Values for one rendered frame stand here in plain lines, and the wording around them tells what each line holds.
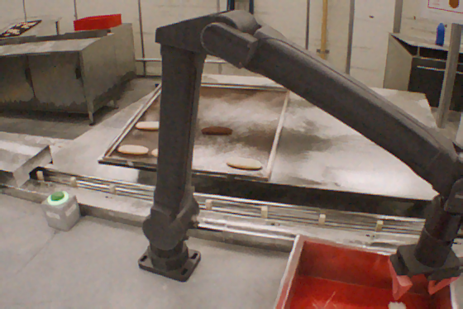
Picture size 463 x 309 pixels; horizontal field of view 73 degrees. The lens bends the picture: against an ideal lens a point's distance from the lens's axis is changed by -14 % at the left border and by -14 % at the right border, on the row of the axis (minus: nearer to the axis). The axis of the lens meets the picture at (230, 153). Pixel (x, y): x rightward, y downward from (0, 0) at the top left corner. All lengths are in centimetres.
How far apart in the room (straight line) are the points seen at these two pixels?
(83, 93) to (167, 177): 308
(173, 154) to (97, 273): 36
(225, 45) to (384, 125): 23
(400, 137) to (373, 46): 372
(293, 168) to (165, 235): 45
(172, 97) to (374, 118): 29
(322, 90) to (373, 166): 59
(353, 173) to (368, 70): 330
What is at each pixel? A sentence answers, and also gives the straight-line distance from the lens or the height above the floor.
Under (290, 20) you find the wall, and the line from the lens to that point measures 444.
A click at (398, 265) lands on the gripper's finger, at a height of 98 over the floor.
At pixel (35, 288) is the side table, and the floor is 82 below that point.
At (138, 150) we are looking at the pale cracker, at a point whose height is 91.
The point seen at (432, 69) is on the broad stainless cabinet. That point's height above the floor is 88.
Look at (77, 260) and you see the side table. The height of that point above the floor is 82.
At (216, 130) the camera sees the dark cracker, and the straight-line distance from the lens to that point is 111.
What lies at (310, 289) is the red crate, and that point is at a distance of 75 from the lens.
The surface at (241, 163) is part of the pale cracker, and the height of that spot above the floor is 91.
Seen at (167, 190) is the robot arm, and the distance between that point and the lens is 64.
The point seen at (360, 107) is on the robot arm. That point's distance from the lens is 47.
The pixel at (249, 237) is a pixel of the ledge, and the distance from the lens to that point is 81.
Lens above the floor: 139
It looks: 28 degrees down
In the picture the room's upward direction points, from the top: 1 degrees counter-clockwise
